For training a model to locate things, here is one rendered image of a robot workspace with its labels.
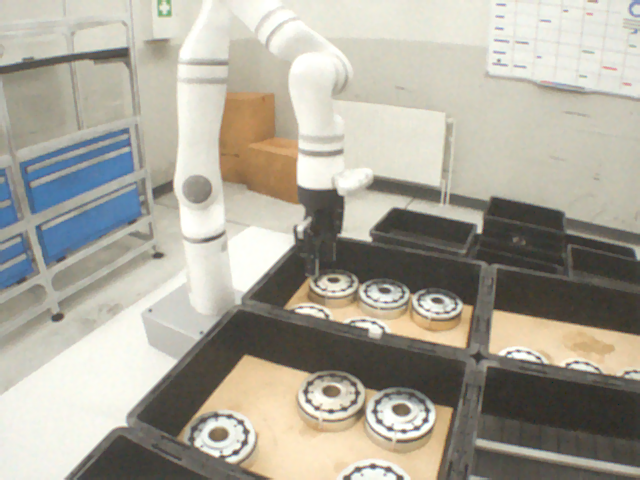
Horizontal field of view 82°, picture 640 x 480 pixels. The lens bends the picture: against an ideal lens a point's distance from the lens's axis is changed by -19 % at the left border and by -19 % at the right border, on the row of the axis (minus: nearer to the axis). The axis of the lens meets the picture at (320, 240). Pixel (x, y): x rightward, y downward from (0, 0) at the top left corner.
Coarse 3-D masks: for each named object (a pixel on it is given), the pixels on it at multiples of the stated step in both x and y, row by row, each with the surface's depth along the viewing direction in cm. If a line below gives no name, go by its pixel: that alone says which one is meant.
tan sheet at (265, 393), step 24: (240, 360) 75; (264, 360) 75; (240, 384) 69; (264, 384) 69; (288, 384) 70; (216, 408) 64; (240, 408) 65; (264, 408) 65; (288, 408) 65; (264, 432) 60; (288, 432) 60; (312, 432) 61; (336, 432) 60; (360, 432) 60; (432, 432) 60; (264, 456) 56; (288, 456) 56; (312, 456) 57; (336, 456) 56; (360, 456) 56; (384, 456) 56; (408, 456) 56; (432, 456) 56
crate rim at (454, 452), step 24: (264, 312) 71; (360, 336) 66; (192, 360) 61; (456, 360) 60; (168, 384) 56; (144, 408) 51; (144, 432) 48; (456, 432) 48; (192, 456) 45; (216, 456) 45; (456, 456) 45
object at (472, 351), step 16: (352, 240) 94; (288, 256) 88; (432, 256) 88; (448, 256) 87; (272, 272) 82; (256, 288) 77; (480, 288) 77; (256, 304) 73; (480, 304) 72; (320, 320) 69; (480, 320) 68; (384, 336) 65; (400, 336) 65; (480, 336) 64; (464, 352) 61
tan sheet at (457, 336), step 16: (304, 288) 96; (288, 304) 90; (352, 304) 90; (336, 320) 85; (384, 320) 85; (400, 320) 85; (464, 320) 84; (416, 336) 80; (432, 336) 80; (448, 336) 80; (464, 336) 80
